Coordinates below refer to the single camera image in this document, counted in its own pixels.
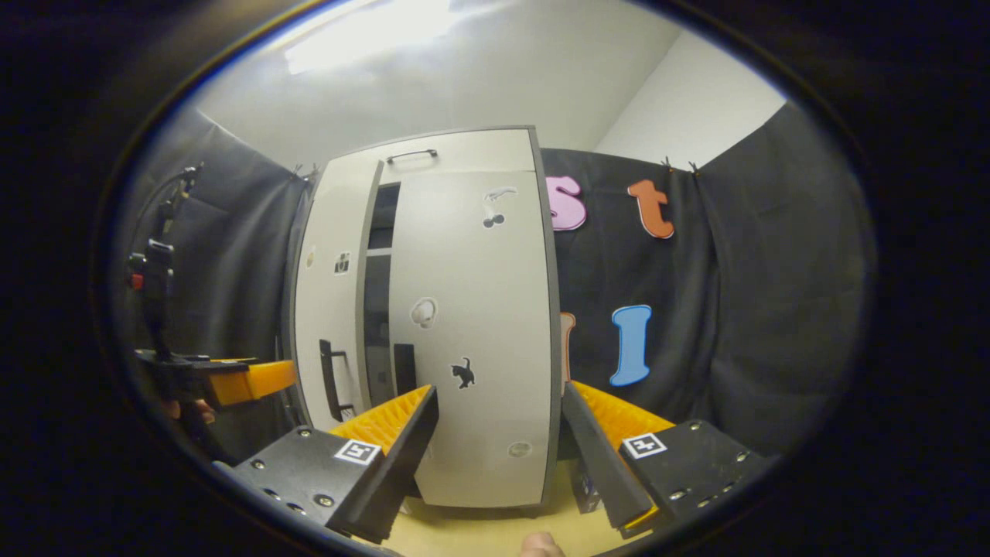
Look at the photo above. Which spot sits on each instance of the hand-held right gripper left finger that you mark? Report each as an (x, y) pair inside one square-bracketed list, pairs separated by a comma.
[(406, 456)]

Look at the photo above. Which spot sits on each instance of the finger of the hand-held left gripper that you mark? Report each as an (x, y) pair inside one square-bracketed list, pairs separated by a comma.
[(255, 381)]

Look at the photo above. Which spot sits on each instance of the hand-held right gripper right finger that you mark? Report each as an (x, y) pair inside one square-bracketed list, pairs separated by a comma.
[(599, 456)]

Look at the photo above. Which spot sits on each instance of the white cabinet door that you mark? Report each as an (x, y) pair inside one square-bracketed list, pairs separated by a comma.
[(479, 309), (332, 309)]

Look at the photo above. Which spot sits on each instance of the grey and white cabinet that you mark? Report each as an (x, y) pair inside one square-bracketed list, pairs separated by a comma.
[(379, 294)]

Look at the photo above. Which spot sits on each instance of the white cabinet drawer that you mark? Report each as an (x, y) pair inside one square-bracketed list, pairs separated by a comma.
[(479, 155)]

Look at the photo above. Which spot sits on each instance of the small dark box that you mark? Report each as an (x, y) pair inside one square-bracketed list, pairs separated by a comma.
[(585, 483)]

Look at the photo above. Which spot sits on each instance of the black backdrop cloth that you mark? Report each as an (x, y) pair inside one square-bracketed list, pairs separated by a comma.
[(735, 309)]

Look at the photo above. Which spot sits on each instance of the ceiling light panel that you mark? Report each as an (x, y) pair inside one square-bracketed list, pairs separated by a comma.
[(371, 31)]

